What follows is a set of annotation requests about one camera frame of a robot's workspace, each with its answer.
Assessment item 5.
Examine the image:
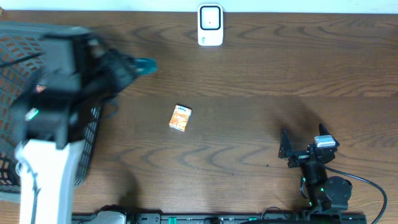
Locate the orange tissue pack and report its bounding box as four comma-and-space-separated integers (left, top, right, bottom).
169, 105, 192, 132

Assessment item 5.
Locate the white barcode scanner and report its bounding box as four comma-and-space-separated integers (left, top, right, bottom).
197, 3, 224, 47

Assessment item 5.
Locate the dark grey plastic basket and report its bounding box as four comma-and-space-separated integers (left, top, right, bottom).
1, 22, 104, 201

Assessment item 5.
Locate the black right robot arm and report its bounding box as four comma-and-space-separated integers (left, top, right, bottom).
278, 124, 353, 218

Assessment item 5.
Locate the blue liquid bottle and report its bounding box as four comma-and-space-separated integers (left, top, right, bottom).
135, 58, 159, 76

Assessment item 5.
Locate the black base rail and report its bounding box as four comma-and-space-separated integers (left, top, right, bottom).
72, 205, 367, 224

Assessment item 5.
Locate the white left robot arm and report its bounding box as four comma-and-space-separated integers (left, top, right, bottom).
11, 27, 157, 223

